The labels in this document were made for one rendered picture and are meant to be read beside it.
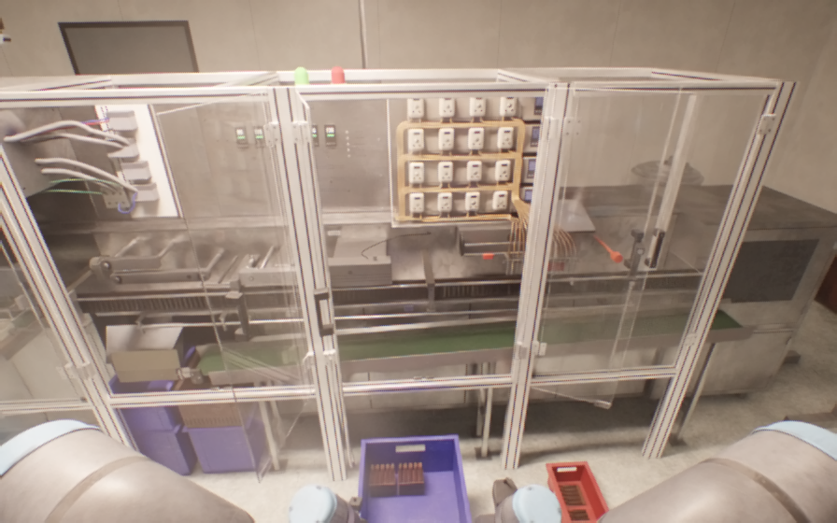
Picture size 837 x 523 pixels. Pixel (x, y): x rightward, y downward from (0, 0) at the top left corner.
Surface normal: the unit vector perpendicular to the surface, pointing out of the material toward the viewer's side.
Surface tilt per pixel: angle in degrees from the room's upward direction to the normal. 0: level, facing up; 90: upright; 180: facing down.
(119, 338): 57
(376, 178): 90
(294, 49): 90
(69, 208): 90
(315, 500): 20
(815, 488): 15
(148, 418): 90
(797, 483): 5
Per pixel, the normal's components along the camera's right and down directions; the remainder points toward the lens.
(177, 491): 0.58, -0.81
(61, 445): 0.09, -0.96
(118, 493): 0.25, -0.84
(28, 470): -0.09, -0.77
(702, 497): -0.50, -0.81
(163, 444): 0.07, 0.46
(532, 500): 0.12, -0.70
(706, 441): 0.00, -0.89
